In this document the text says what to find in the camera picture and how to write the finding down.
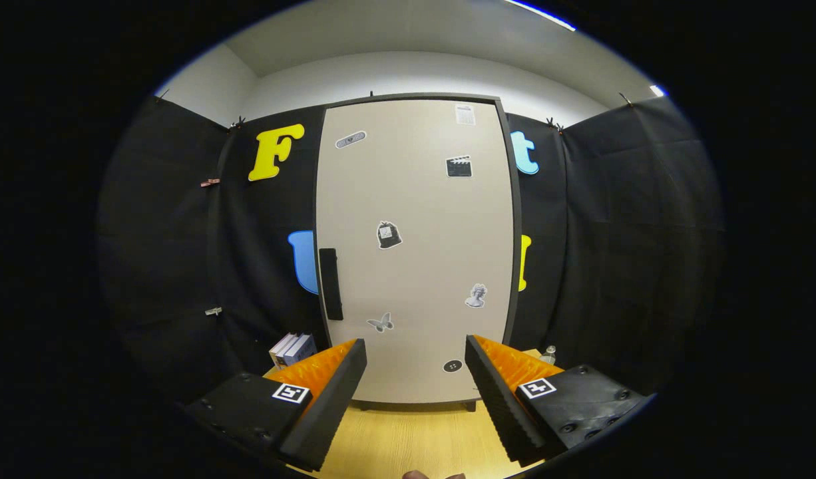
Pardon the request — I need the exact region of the black backdrop cloth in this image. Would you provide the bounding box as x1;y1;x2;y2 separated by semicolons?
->
97;93;727;406

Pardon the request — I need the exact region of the dark grey shoe cabinet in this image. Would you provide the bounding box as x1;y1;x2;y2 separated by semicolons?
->
313;92;523;412

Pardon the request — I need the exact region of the long ceiling light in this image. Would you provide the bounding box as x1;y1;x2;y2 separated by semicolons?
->
505;0;576;31

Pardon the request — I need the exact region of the blue cover book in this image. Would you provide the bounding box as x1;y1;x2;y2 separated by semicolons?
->
283;334;317;367

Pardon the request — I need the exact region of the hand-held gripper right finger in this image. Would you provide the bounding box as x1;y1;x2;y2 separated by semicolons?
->
465;335;650;466

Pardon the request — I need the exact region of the beige shoe cabinet door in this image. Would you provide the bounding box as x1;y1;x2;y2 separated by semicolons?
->
315;98;515;404

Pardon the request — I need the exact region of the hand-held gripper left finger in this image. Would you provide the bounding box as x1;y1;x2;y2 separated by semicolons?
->
184;338;368;472

